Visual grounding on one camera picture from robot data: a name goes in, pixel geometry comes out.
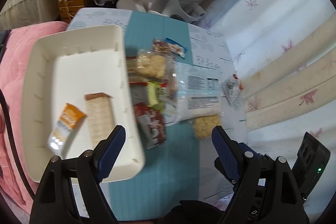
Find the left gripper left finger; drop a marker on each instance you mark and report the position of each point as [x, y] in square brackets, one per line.
[54, 201]

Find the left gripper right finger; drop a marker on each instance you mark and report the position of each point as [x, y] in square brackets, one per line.
[265, 190]

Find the clear rice cracker bag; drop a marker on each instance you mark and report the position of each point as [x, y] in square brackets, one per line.
[154, 65]

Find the orange snack packet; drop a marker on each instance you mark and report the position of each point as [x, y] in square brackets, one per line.
[66, 124]

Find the brown-top cracker packet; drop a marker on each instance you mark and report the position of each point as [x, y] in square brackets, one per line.
[99, 115]

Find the round cookies packet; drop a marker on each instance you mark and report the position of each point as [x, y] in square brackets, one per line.
[203, 126]

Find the red brown chocolate packet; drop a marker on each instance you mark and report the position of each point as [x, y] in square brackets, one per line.
[150, 122]

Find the small white red packet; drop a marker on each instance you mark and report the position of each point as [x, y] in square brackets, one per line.
[232, 88]

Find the large white blue snack bag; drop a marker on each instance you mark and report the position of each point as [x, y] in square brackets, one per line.
[196, 93]

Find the green candy packet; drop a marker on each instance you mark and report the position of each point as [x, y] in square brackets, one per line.
[154, 92]

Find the white plastic tray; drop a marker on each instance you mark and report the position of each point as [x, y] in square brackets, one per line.
[63, 68]

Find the floral white bedsheet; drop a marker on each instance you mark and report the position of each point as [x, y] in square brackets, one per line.
[284, 53]

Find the floral teal tablecloth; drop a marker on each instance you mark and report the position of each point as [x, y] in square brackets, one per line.
[183, 167]

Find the pink blanket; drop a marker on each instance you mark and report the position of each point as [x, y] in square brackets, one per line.
[13, 67]

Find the blue red snack bar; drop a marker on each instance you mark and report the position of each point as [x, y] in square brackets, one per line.
[168, 47]

